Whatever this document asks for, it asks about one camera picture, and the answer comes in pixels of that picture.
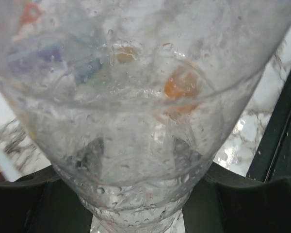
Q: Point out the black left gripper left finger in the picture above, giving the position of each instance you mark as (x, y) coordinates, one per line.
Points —
(41, 203)

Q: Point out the large clear plastic bottle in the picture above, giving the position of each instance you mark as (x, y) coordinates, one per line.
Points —
(130, 100)

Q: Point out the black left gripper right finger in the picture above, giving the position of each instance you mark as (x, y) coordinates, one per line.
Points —
(225, 202)

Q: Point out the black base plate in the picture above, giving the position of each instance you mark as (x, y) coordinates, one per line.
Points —
(267, 155)

